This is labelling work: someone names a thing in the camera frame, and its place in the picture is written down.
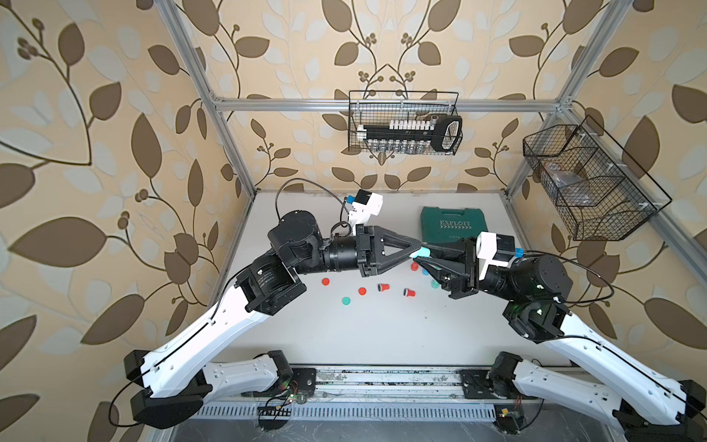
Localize green tool case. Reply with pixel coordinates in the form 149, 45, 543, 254
421, 206, 488, 244

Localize plastic bag in basket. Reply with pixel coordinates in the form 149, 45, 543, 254
541, 162, 597, 207

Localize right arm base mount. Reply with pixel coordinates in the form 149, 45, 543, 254
457, 352, 525, 400

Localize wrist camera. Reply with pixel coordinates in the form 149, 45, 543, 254
475, 232, 525, 281
346, 189, 383, 228

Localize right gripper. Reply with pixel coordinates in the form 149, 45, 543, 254
422, 236, 524, 305

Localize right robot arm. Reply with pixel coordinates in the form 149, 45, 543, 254
412, 232, 706, 441

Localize back wire basket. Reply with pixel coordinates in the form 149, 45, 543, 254
347, 90, 463, 157

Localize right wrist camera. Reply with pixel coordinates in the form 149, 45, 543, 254
475, 232, 525, 281

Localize wire basket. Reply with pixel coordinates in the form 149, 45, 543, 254
523, 115, 673, 241
347, 90, 463, 157

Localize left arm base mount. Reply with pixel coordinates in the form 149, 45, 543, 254
241, 350, 317, 400

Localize right wire basket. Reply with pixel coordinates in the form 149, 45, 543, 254
523, 115, 673, 241

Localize black white tool in basket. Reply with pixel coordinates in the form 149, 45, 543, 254
353, 115, 463, 156

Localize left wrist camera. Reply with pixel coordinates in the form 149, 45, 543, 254
346, 189, 383, 228

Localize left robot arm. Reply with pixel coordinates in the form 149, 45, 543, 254
124, 211, 430, 429

